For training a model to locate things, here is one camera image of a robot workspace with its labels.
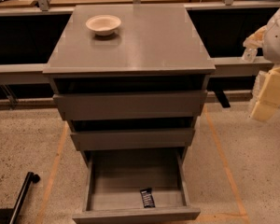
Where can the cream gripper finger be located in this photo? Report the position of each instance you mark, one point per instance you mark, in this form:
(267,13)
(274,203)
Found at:
(255,40)
(267,100)

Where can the grey top drawer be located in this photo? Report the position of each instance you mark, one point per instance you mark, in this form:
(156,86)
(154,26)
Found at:
(147,105)

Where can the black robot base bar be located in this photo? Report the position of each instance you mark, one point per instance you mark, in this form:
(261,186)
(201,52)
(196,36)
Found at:
(10,215)

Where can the white paper bowl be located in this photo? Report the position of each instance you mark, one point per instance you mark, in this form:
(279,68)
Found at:
(103,25)

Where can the grey drawer cabinet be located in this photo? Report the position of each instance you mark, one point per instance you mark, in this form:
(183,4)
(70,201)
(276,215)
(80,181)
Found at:
(155,49)

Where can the grey open bottom drawer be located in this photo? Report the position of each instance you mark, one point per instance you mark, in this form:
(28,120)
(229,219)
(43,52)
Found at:
(114,181)

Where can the dark blue rxbar wrapper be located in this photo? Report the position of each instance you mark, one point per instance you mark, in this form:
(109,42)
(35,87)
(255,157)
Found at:
(147,198)

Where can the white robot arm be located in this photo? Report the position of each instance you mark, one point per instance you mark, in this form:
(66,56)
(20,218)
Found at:
(266,37)

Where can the grey metal rail frame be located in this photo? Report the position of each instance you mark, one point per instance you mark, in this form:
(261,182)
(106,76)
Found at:
(226,66)

